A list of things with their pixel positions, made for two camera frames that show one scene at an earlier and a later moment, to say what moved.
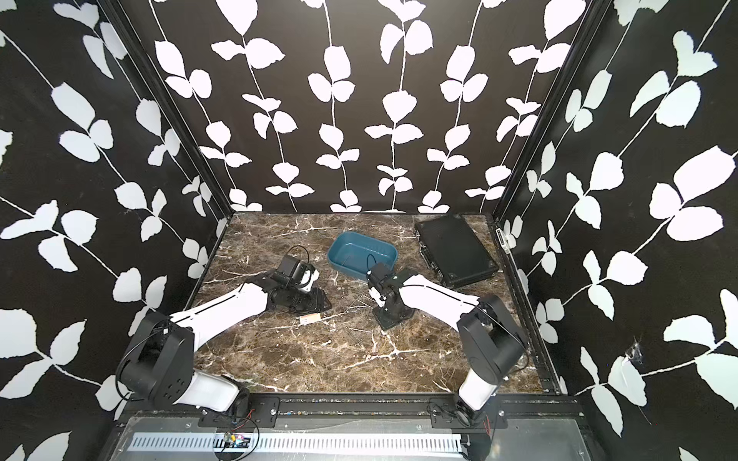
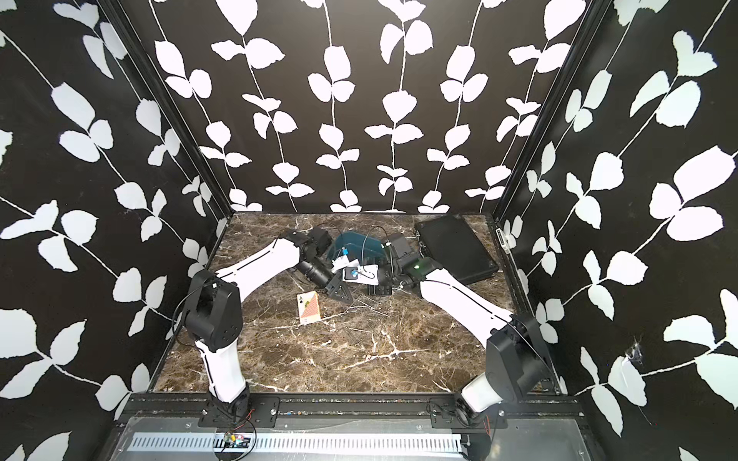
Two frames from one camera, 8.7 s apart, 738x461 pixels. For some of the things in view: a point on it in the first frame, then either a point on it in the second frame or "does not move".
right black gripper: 382,322 → 378,291
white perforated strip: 209,442 does not move
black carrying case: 454,250 does not move
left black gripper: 317,303 → 334,285
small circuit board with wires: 239,440 does not move
